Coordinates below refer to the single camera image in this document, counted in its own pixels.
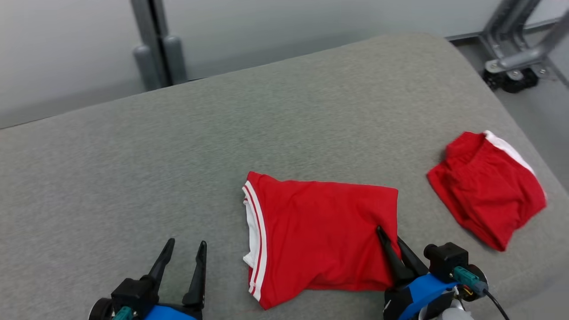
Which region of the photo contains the black right camera cable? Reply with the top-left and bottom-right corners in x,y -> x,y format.
484,289 -> 511,320

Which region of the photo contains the grey metal stand frame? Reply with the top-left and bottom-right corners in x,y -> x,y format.
480,0 -> 569,75

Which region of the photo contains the red white basketball jersey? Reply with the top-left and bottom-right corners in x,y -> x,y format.
242,171 -> 399,310

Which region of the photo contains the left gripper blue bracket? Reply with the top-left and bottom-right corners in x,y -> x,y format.
141,238 -> 208,320

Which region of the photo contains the grey cylinder post foot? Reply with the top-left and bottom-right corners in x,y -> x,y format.
162,36 -> 188,85

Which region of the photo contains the red shorts white stripe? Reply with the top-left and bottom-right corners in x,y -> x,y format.
427,130 -> 547,252

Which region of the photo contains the green right camera connector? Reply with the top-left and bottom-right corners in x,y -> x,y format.
453,267 -> 489,297

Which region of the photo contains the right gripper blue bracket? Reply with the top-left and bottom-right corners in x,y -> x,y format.
376,225 -> 463,320

